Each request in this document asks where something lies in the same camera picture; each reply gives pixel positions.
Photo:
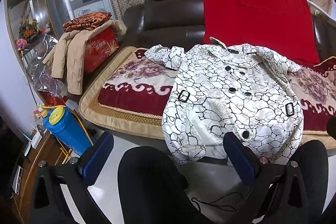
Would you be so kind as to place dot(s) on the orange black patterned cloth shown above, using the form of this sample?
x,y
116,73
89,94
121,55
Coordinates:
x,y
86,20

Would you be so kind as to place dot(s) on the red gift box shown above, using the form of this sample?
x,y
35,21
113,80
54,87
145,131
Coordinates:
x,y
101,49

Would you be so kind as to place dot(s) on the clear plastic wrap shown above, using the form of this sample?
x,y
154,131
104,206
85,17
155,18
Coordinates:
x,y
44,69

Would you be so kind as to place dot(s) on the beige quilted jacket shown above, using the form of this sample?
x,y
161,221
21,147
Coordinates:
x,y
71,56

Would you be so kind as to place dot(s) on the wooden cabinet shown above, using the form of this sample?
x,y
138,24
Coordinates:
x,y
44,161

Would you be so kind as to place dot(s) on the blue sprayer with yellow cap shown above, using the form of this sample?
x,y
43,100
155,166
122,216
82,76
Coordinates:
x,y
67,132

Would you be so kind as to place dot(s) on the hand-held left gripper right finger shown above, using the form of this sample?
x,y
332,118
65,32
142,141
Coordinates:
x,y
242,159

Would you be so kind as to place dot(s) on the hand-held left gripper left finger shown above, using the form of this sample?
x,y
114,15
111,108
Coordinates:
x,y
96,153

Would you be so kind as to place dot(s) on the large red cushion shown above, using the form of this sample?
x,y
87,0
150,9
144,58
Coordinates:
x,y
257,19

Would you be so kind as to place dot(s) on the artificial flower bouquet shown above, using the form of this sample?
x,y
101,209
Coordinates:
x,y
29,28

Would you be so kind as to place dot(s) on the white black-patterned coat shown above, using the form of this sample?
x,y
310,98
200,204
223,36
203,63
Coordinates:
x,y
225,98

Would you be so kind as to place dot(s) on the red floral sofa mat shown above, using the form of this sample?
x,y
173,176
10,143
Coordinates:
x,y
131,92

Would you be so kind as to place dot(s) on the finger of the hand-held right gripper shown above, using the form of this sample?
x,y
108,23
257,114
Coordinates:
x,y
332,128

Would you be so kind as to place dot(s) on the brown leather sofa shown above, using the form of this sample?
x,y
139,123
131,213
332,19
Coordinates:
x,y
168,19

